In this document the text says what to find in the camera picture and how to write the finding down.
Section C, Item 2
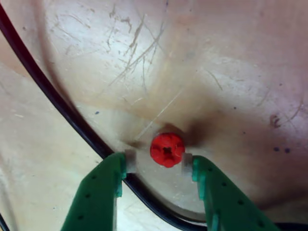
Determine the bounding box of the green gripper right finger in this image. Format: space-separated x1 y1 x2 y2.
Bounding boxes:
182 153 282 231

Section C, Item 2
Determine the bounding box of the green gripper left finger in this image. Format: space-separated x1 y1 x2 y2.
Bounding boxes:
60 149 138 231

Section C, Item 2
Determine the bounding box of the red round Lego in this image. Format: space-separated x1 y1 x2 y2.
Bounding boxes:
150 132 186 168

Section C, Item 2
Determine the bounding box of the thick black cable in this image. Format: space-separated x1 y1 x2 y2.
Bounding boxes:
0 2 308 231

